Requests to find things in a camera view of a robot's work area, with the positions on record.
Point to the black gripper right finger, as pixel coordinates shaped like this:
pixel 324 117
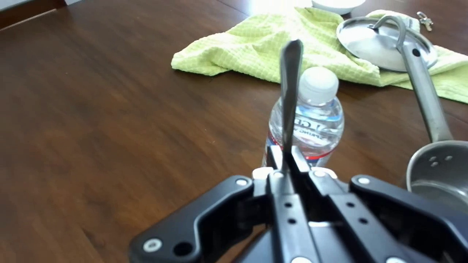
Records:
pixel 352 213

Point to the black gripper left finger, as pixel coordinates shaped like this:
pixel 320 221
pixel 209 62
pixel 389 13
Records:
pixel 280 209

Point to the silver metal spoon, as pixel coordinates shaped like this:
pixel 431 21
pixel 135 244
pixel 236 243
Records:
pixel 292 88

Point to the clear plastic water bottle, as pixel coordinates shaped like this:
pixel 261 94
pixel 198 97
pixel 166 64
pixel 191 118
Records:
pixel 320 111

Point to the light green dish cloth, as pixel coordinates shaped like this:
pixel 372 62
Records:
pixel 254 48

